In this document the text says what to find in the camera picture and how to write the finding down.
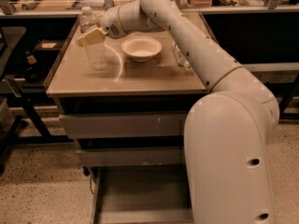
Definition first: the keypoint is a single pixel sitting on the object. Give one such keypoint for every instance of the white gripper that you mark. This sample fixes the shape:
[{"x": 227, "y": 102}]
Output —
[{"x": 109, "y": 21}]

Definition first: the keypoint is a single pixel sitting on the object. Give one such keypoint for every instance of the clear water bottle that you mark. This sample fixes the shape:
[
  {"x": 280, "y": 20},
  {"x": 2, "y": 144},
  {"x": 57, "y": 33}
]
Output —
[{"x": 96, "y": 54}]

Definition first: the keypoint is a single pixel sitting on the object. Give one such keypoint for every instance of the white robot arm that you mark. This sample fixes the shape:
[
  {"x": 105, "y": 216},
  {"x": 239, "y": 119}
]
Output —
[{"x": 225, "y": 132}]

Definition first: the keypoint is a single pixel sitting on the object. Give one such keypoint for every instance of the grey drawer cabinet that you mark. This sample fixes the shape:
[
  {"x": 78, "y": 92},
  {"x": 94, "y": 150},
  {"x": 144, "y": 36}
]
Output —
[{"x": 122, "y": 86}]

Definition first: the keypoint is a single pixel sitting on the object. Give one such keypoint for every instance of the lying white-label water bottle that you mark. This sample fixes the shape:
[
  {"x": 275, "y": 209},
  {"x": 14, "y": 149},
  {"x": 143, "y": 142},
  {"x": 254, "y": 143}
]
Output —
[{"x": 180, "y": 58}]

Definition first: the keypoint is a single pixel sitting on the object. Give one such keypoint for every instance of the top grey drawer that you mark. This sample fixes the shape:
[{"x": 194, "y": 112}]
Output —
[{"x": 84, "y": 126}]

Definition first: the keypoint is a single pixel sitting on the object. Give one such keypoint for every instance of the middle grey drawer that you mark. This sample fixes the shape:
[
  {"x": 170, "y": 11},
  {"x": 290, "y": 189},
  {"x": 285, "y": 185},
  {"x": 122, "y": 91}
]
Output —
[{"x": 131, "y": 156}]

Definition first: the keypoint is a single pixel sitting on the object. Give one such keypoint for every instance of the open bottom grey drawer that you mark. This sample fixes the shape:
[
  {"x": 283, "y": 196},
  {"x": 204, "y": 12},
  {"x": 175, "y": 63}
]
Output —
[{"x": 142, "y": 195}]

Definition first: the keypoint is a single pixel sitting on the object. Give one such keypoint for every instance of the white paper bowl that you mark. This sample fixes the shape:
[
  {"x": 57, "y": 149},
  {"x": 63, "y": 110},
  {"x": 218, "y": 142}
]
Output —
[{"x": 141, "y": 48}]

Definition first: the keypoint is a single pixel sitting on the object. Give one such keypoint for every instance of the long workbench shelf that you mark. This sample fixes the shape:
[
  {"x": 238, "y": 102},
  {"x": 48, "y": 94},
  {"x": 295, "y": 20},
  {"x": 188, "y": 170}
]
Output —
[{"x": 70, "y": 13}]

